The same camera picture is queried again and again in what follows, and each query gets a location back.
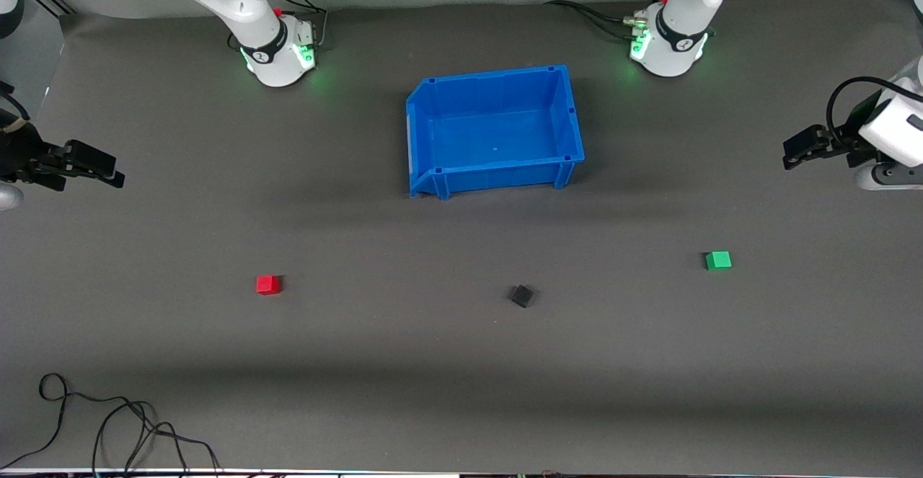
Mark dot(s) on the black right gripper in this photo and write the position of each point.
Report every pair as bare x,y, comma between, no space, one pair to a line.
20,152

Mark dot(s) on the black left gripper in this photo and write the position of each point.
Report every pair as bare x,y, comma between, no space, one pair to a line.
844,142

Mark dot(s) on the green cube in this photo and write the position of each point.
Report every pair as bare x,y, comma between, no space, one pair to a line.
718,260

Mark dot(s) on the red cube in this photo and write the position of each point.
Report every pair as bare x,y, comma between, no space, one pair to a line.
267,285

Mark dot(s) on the black cube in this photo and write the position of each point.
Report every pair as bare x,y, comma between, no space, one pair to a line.
522,295

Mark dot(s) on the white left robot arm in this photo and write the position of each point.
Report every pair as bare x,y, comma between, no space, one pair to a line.
685,2

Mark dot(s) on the grey metal panel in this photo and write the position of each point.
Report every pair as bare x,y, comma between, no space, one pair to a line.
32,52

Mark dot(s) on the blue plastic storage bin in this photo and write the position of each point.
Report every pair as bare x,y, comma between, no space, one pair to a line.
497,139

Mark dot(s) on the dark grey table mat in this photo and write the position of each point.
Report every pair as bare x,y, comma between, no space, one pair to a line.
461,363

